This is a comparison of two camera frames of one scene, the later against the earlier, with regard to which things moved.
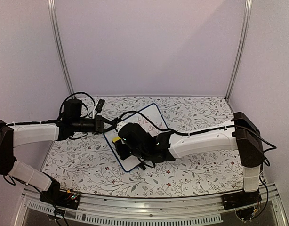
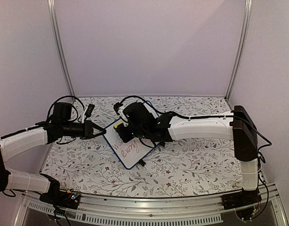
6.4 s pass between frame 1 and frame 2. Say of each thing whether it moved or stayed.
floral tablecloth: stayed
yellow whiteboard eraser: moved
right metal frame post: stayed
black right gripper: moved
